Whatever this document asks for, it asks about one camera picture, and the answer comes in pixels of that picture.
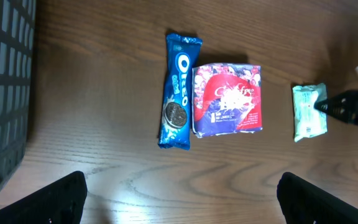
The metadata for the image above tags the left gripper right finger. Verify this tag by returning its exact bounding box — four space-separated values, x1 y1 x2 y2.
277 172 358 224

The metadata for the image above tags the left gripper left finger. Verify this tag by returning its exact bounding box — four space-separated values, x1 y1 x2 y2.
0 171 88 224

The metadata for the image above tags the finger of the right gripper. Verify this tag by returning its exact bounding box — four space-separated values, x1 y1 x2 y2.
314 90 358 126

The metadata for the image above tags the teal wet wipes packet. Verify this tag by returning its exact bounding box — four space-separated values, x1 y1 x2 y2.
292 83 328 142

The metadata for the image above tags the blue Oreo cookie pack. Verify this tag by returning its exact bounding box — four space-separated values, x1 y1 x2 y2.
158 33 203 150

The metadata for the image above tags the grey plastic mesh basket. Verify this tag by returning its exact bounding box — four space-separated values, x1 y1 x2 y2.
0 0 37 191

